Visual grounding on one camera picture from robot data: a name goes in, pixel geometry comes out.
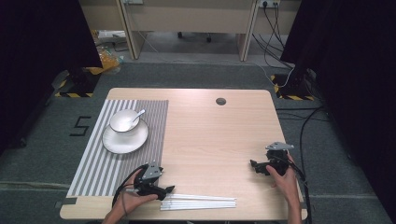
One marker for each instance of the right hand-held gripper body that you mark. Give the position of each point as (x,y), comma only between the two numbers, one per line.
(277,158)

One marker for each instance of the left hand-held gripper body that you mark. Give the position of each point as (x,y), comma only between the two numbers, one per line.
(149,177)

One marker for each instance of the row of white chopsticks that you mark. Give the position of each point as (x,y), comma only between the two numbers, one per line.
(199,204)

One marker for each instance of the white ceramic plate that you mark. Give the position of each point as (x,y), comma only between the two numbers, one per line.
(124,143)

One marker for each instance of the white ceramic bowl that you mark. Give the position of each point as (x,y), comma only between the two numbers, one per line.
(120,122)

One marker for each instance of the white ceramic spoon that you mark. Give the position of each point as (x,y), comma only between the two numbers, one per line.
(138,115)

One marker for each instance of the person's right hand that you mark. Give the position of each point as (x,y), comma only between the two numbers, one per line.
(288,183)

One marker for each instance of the person's left hand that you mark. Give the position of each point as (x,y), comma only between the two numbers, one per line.
(130,199)

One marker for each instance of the light wooden table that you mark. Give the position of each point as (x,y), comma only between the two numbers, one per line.
(214,149)

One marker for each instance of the grey white striped placemat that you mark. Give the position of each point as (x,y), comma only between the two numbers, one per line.
(155,124)

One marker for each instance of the black stand base striped tape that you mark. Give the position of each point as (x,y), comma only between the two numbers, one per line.
(81,84)
(294,87)

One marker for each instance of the black curtain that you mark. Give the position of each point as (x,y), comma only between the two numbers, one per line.
(40,46)
(351,77)

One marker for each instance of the yellow plastic bag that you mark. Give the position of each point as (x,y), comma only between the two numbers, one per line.
(109,60)

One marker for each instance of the black chair caster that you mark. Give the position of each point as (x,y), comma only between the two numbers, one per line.
(180,34)
(208,39)

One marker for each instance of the white power strip black plugs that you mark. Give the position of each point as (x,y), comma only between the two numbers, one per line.
(269,3)

